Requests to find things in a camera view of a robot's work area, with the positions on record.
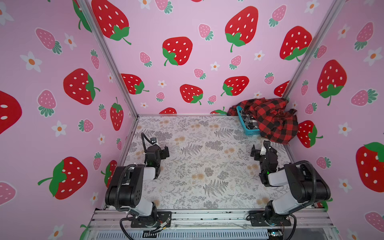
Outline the red black plaid shirt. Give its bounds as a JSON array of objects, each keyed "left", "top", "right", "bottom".
[{"left": 227, "top": 98, "right": 299, "bottom": 145}]

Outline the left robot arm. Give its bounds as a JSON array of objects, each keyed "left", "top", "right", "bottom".
[{"left": 105, "top": 144, "right": 170, "bottom": 226}]

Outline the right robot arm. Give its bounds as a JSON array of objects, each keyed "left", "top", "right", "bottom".
[{"left": 246, "top": 141, "right": 331, "bottom": 227}]

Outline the teal plastic basket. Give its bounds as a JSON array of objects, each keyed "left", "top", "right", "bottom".
[{"left": 236, "top": 106, "right": 261, "bottom": 136}]

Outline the black white plaid shirt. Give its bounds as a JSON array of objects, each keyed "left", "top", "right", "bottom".
[{"left": 242, "top": 114, "right": 259, "bottom": 130}]

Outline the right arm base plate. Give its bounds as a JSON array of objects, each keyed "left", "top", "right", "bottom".
[{"left": 246, "top": 211, "right": 292, "bottom": 227}]

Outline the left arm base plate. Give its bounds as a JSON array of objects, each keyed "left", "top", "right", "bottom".
[{"left": 131, "top": 211, "right": 172, "bottom": 228}]

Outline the aluminium front rail frame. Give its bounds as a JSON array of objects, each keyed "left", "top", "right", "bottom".
[{"left": 85, "top": 209, "right": 340, "bottom": 240}]

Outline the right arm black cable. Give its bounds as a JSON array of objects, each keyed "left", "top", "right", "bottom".
[{"left": 284, "top": 220, "right": 298, "bottom": 240}]

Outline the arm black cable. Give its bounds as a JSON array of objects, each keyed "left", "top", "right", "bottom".
[
  {"left": 119, "top": 215, "right": 136, "bottom": 240},
  {"left": 284, "top": 220, "right": 298, "bottom": 240}
]

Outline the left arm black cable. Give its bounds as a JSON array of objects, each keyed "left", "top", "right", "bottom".
[{"left": 119, "top": 215, "right": 136, "bottom": 240}]

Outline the left corner aluminium post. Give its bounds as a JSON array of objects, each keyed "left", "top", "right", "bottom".
[{"left": 79, "top": 1, "right": 138, "bottom": 119}]

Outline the corner aluminium post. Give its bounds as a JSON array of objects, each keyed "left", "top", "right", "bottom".
[
  {"left": 282, "top": 0, "right": 345, "bottom": 99},
  {"left": 79, "top": 1, "right": 138, "bottom": 119}
]

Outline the right corner aluminium post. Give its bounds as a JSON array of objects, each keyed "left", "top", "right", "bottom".
[{"left": 282, "top": 0, "right": 345, "bottom": 99}]

